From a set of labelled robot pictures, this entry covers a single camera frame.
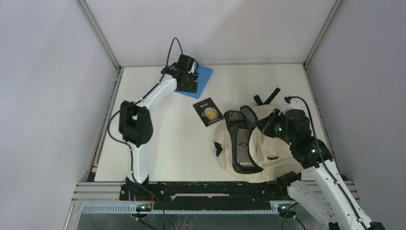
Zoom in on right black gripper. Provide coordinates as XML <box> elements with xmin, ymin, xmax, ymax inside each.
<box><xmin>255</xmin><ymin>108</ymin><xmax>295</xmax><ymax>145</ymax></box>

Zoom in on blue notebook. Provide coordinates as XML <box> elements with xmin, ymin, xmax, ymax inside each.
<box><xmin>176</xmin><ymin>66</ymin><xmax>213</xmax><ymax>99</ymax></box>

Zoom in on black booklet with gold emblem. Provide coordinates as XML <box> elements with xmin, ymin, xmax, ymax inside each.
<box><xmin>192</xmin><ymin>98</ymin><xmax>224</xmax><ymax>127</ymax></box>

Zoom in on beige canvas student bag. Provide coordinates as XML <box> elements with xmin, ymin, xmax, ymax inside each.
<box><xmin>214</xmin><ymin>88</ymin><xmax>303</xmax><ymax>183</ymax></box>

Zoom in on grey and white book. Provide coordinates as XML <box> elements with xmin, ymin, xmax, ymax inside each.
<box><xmin>237</xmin><ymin>129</ymin><xmax>253</xmax><ymax>167</ymax></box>

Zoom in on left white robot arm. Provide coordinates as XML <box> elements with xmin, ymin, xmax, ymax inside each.
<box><xmin>107</xmin><ymin>54</ymin><xmax>199</xmax><ymax>200</ymax></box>

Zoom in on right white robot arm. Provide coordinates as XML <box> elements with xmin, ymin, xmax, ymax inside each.
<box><xmin>255</xmin><ymin>109</ymin><xmax>384</xmax><ymax>230</ymax></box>

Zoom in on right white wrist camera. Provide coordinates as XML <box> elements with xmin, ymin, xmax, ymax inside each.
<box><xmin>286</xmin><ymin>98</ymin><xmax>301</xmax><ymax>110</ymax></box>

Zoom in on black mounting rail base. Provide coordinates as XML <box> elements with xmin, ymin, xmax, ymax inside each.
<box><xmin>119</xmin><ymin>180</ymin><xmax>293</xmax><ymax>212</ymax></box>

